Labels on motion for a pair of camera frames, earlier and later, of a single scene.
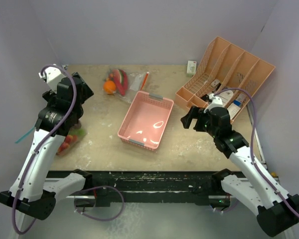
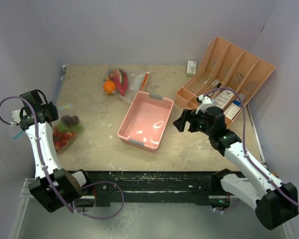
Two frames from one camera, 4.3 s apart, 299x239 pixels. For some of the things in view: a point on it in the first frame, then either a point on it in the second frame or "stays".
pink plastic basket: [146, 120] stays
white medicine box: [233, 110] stays
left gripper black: [85, 93] to [52, 109]
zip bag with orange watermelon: [123, 84] stays
